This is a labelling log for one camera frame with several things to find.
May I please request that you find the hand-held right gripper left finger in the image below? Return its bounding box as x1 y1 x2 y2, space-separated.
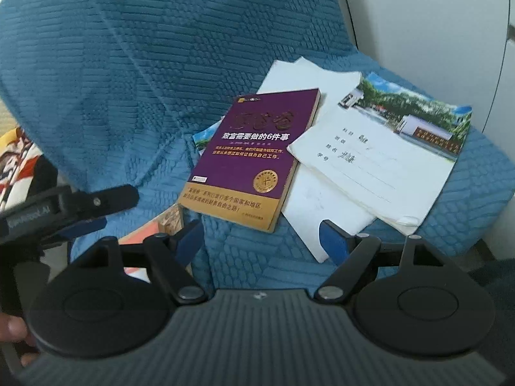
70 219 206 304

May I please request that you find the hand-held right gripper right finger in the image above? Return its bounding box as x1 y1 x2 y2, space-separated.
314 219 447 302

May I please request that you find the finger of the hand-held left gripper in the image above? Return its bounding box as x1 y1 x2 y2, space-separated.
40 215 107 250
68 185 139 220

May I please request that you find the white paper sheet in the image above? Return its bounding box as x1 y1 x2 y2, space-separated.
295 57 363 105
257 60 377 264

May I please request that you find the white and orange book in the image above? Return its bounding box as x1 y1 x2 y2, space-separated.
118 225 172 282

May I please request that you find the purple and gold book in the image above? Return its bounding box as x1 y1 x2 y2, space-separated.
182 87 322 233

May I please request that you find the person's left hand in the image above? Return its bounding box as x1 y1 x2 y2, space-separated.
0 314 39 366

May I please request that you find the striped fleece blanket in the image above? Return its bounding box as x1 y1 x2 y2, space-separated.
0 126 59 214

